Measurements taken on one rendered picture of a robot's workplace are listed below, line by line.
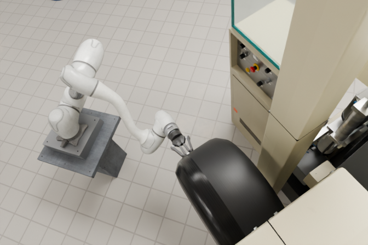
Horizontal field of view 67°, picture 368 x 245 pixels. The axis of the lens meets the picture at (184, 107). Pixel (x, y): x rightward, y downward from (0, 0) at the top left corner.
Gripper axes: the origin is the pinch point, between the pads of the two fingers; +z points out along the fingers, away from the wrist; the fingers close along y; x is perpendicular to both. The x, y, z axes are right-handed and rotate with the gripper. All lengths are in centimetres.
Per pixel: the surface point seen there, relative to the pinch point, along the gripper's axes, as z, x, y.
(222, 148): 23.4, -27.9, 10.6
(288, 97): 45, -65, 26
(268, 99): -14, 14, 63
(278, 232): 67, -55, 2
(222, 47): -151, 71, 108
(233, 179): 37.5, -28.4, 6.0
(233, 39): -41, -21, 62
